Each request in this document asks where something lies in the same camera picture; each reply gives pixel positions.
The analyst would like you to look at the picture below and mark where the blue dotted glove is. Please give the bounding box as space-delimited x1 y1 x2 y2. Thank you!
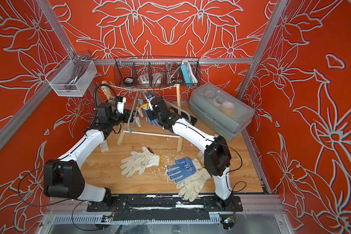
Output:
166 158 202 184
143 109 160 127

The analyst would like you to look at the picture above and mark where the grey clip hanger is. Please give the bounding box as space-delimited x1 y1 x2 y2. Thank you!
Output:
127 91 198 132

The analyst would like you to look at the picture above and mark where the wooden drying rack stand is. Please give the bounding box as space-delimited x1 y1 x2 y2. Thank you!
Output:
117 90 183 152

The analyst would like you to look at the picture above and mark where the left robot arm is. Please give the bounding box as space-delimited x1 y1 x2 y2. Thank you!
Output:
43 95 129 206

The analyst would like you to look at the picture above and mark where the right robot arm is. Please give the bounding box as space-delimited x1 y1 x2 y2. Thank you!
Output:
146 93 235 210

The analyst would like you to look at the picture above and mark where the white clothespin clip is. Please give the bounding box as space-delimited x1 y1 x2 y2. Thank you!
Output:
136 107 144 117

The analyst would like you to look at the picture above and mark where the black tool case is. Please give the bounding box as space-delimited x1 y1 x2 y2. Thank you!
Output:
185 116 198 126

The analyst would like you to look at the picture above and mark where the white dice block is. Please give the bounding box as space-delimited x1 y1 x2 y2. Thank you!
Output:
138 74 150 85

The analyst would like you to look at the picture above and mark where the light blue box in basket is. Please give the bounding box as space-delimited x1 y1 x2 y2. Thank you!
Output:
180 59 198 87

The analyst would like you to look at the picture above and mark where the white cotton glove left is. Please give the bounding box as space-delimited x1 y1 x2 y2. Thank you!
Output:
120 146 161 178

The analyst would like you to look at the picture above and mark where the dirty white glove right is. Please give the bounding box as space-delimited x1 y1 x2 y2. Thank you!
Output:
197 149 205 162

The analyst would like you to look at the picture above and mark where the dirty white glove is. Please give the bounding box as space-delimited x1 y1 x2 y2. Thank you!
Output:
176 168 211 202
197 149 205 162

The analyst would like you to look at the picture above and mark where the grey plastic storage box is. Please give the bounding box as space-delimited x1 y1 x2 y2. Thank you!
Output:
189 82 254 141

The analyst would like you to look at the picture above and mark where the dirty white glove front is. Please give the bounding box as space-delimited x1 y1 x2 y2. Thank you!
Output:
176 168 211 202

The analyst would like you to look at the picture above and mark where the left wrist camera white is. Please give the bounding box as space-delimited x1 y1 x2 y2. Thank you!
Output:
117 96 126 114

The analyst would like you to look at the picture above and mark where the metal flexible hose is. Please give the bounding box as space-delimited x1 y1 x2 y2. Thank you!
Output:
166 62 182 84

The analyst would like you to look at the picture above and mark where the black wire basket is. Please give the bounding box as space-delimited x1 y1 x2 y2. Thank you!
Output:
113 56 201 89

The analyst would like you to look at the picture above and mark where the clear plastic wall bin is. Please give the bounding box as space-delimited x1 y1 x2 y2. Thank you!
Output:
46 51 97 97

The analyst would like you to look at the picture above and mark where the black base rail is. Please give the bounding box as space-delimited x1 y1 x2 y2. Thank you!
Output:
87 193 243 223

